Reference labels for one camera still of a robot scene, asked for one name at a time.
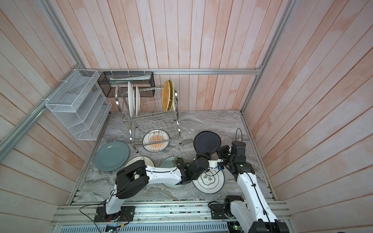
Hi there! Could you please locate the black round plate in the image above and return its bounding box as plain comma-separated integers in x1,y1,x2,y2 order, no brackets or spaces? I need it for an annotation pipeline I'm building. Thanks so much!
193,131,221,155

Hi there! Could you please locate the white plate green clover motif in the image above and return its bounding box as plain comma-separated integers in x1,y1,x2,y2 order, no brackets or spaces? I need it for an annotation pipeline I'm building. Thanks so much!
193,169,225,194

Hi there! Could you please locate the orange sunburst plate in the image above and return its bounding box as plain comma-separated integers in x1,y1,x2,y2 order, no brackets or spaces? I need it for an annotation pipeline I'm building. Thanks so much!
136,86,140,117
142,129,170,152

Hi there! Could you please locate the yellow green woven plate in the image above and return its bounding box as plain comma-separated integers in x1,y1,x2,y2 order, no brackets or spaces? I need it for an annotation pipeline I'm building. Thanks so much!
168,80,174,111

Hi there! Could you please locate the stainless steel dish rack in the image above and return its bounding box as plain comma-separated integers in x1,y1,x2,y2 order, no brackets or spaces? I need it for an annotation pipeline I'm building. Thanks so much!
115,86,182,153

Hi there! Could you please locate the orange woven bamboo plate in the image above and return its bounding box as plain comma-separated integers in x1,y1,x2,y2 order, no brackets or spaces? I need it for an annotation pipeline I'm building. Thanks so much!
162,81,171,112

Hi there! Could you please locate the white plate with text rim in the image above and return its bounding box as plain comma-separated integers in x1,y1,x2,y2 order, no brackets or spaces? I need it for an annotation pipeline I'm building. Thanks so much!
128,82,135,117

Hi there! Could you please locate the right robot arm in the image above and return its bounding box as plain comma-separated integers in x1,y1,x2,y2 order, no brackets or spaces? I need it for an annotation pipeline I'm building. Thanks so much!
216,141,289,233

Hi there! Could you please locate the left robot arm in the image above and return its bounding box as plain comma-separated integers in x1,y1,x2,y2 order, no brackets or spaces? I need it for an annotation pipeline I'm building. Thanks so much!
104,157,209,215

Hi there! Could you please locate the light green flower plate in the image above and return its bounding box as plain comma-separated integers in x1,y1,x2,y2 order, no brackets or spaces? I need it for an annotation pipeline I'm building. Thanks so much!
160,157,181,188

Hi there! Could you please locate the cream floral plate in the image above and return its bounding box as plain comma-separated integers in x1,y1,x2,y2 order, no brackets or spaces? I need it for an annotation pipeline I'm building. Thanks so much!
125,156,154,167

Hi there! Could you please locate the dark teal ceramic plate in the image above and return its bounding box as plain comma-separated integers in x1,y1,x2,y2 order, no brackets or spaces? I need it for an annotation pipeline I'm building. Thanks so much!
94,141,130,171

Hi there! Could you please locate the rolled paper tube in basket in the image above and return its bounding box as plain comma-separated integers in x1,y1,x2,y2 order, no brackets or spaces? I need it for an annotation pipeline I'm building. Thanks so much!
109,74,152,84

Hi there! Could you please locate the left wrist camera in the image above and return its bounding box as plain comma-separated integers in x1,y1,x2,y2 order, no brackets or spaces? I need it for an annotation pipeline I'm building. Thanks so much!
209,159,225,170

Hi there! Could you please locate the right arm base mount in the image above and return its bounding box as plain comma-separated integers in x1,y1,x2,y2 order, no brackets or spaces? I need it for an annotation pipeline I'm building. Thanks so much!
208,201,229,219

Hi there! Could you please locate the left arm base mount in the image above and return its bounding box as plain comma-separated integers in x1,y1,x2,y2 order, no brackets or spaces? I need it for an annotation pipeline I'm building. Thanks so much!
94,206,135,222

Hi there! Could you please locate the black mesh wall basket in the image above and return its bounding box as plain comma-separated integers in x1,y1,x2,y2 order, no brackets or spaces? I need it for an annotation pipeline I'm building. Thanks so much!
98,71,155,98

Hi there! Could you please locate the white wire mesh shelf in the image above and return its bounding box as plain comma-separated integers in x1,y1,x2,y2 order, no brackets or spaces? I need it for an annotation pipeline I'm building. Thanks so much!
46,69,112,141

